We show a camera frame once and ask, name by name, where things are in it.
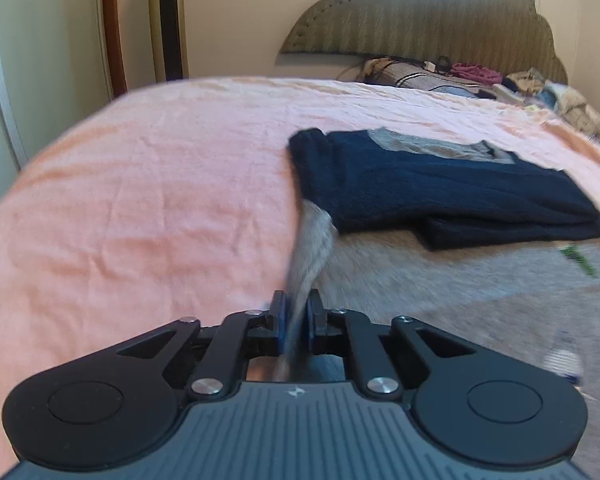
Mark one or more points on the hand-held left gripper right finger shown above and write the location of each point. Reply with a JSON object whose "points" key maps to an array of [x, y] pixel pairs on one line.
{"points": [[310, 325]]}

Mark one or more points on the white wardrobe door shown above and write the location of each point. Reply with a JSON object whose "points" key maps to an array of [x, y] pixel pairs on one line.
{"points": [[45, 60]]}

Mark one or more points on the bed with pink sheet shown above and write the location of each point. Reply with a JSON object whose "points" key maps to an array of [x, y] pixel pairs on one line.
{"points": [[145, 185]]}

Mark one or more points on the tall beige standing unit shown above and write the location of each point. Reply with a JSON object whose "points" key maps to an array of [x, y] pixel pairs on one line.
{"points": [[169, 20]]}

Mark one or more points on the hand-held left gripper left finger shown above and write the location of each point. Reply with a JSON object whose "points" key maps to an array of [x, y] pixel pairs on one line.
{"points": [[279, 322]]}

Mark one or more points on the brown wooden frame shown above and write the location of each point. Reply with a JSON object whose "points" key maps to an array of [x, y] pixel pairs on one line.
{"points": [[114, 25]]}

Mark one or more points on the striped beige cloth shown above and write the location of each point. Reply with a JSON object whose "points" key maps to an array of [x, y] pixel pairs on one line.
{"points": [[405, 77]]}

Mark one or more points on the pile of assorted clothes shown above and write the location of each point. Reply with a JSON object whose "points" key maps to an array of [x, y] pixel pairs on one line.
{"points": [[560, 97]]}

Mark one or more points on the olive upholstered headboard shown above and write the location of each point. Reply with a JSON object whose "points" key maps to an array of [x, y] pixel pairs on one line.
{"points": [[430, 15]]}

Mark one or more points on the grey and navy sweater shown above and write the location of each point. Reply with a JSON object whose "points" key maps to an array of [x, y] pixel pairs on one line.
{"points": [[430, 195]]}

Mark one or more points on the magenta cloth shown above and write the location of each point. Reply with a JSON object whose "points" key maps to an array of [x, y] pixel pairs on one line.
{"points": [[475, 72]]}

